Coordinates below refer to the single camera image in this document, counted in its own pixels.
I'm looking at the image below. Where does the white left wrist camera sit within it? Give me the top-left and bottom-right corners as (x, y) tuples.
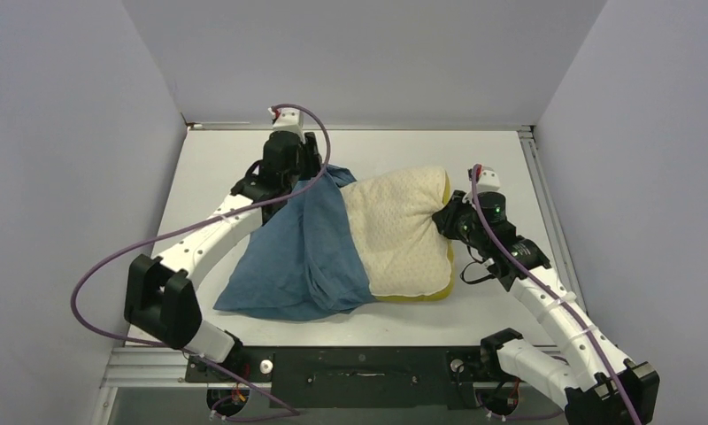
(268, 106), (304, 141)

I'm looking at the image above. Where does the yellow white pillow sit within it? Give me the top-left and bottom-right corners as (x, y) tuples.
(341, 166), (455, 302)

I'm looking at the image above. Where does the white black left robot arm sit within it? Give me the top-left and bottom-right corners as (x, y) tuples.
(124, 130), (324, 381)

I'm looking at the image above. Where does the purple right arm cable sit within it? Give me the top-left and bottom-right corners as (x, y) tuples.
(470, 164), (643, 425)

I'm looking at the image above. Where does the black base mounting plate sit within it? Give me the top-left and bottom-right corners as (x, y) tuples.
(185, 346), (519, 413)

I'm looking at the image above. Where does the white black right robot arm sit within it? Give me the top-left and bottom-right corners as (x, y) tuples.
(432, 190), (660, 424)

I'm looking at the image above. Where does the blue pillowcase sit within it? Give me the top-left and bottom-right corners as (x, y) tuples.
(213, 166), (375, 321)

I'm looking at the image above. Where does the aluminium frame rail right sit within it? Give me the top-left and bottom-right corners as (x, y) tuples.
(518, 126), (588, 313)

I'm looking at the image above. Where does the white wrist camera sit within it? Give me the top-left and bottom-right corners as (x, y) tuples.
(268, 106), (304, 141)
(467, 166), (501, 193)

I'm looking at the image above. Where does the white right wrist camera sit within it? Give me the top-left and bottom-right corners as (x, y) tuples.
(467, 166), (501, 193)

